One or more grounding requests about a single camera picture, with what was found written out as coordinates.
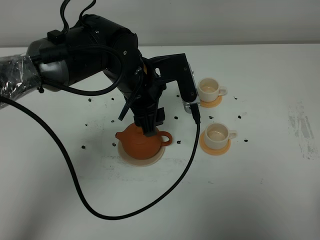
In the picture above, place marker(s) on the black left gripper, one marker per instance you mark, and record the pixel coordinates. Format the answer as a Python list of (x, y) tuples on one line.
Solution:
[(142, 97)]

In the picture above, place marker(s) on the brown clay teapot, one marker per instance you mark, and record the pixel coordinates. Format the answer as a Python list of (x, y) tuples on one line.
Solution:
[(142, 147)]

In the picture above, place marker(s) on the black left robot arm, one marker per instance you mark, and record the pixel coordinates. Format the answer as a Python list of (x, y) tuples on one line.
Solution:
[(91, 59)]

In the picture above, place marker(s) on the beige round teapot coaster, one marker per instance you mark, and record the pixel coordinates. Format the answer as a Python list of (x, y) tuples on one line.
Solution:
[(139, 162)]

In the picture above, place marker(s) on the white far teacup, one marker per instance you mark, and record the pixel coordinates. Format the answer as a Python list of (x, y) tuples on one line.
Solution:
[(209, 90)]

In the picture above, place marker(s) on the white teacup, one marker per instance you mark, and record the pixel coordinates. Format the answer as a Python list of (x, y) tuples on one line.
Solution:
[(217, 135), (209, 90)]

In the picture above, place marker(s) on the orange far cup coaster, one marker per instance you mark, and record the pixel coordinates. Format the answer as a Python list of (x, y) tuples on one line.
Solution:
[(212, 103)]

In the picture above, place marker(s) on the orange cup coaster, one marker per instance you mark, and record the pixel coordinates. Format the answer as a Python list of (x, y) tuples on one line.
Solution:
[(212, 103), (210, 151)]

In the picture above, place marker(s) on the white near teacup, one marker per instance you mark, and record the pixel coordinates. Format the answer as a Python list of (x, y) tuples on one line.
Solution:
[(217, 135)]

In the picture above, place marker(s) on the orange near cup coaster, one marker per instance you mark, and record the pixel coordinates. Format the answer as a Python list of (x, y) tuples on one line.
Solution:
[(210, 151)]

